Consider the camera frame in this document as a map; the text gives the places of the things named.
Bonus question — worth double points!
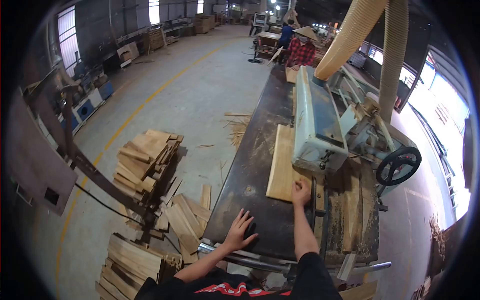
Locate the person's right hand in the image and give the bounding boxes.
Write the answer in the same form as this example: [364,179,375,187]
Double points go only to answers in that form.
[291,179,312,208]

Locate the person's left hand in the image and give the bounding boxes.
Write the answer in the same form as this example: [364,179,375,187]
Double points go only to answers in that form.
[223,209,259,253]

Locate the pale wooden plank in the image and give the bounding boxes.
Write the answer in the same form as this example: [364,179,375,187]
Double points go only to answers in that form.
[265,124,313,203]

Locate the wood planing machine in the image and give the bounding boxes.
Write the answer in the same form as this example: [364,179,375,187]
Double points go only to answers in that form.
[198,64,423,280]

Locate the scattered planks on floor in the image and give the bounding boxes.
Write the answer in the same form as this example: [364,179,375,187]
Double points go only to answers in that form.
[154,178,213,265]

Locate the person's body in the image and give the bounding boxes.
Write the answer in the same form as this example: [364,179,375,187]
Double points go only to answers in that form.
[134,252,343,300]

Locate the pile of wood splinters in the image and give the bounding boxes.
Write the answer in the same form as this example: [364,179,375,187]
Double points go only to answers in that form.
[222,111,253,148]

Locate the black handwheel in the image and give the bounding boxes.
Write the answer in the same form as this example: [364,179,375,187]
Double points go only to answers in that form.
[376,146,422,187]

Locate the tall pile of wooden planks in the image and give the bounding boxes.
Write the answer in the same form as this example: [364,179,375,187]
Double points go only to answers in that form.
[112,129,185,205]

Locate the low stack of wooden planks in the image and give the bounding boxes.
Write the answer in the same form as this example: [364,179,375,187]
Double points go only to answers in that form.
[95,232,184,300]

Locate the wooden offcut plank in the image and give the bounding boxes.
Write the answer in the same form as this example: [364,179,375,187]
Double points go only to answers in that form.
[338,280,379,300]

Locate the distant work table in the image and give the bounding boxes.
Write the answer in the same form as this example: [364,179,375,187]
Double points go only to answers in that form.
[253,31,283,60]

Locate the distant stack of timber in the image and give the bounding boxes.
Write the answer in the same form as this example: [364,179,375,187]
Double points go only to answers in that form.
[193,14,217,35]

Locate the row of blue-white machines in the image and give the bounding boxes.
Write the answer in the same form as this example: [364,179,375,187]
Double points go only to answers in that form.
[35,62,115,136]

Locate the leaning wooden boards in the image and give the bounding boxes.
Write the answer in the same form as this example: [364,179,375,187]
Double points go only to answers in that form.
[143,27,167,52]

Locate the grey machine with panel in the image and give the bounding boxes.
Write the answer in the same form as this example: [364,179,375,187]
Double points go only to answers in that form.
[7,62,149,222]

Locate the bright window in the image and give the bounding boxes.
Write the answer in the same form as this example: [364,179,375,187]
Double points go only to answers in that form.
[57,5,81,78]

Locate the black floor cable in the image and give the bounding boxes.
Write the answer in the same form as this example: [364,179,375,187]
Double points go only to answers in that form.
[74,182,182,256]

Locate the slim beige dust hose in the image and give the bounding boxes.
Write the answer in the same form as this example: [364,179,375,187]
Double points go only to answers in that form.
[378,0,409,124]

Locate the thick beige dust hose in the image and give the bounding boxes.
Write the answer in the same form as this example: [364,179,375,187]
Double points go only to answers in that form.
[314,0,389,82]

